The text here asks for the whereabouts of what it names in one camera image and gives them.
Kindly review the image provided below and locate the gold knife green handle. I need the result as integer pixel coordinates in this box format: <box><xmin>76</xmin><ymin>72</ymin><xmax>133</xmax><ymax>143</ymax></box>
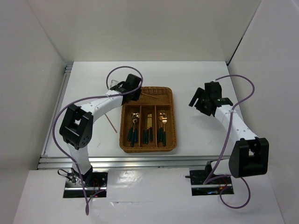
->
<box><xmin>146</xmin><ymin>114</ymin><xmax>152</xmax><ymax>144</ymax></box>
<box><xmin>148</xmin><ymin>114</ymin><xmax>153</xmax><ymax>142</ymax></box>
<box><xmin>142</xmin><ymin>129</ymin><xmax>147</xmax><ymax>144</ymax></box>

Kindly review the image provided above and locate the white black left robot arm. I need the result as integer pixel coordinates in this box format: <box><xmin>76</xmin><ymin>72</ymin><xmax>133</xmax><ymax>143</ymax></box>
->
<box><xmin>59</xmin><ymin>74</ymin><xmax>142</xmax><ymax>186</ymax></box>

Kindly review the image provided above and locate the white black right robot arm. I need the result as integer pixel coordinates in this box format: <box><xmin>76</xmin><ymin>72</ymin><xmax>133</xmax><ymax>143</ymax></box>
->
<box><xmin>189</xmin><ymin>82</ymin><xmax>269</xmax><ymax>183</ymax></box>

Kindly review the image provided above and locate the brown wicker cutlery tray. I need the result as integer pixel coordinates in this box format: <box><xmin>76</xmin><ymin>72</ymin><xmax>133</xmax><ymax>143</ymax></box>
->
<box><xmin>120</xmin><ymin>86</ymin><xmax>177</xmax><ymax>153</ymax></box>

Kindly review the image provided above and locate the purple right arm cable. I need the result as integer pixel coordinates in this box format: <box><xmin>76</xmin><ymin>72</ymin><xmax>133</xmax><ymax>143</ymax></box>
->
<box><xmin>202</xmin><ymin>74</ymin><xmax>256</xmax><ymax>209</ymax></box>

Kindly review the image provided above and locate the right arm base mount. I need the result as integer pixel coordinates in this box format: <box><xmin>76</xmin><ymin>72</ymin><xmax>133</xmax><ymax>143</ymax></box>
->
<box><xmin>185</xmin><ymin>170</ymin><xmax>234</xmax><ymax>196</ymax></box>

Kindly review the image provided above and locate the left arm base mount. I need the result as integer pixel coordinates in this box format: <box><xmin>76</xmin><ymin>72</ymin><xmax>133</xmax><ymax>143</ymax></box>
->
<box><xmin>57</xmin><ymin>169</ymin><xmax>108</xmax><ymax>198</ymax></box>

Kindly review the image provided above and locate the aluminium frame rail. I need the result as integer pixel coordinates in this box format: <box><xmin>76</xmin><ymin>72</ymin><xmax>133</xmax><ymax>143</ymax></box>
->
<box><xmin>37</xmin><ymin>63</ymin><xmax>260</xmax><ymax>170</ymax></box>

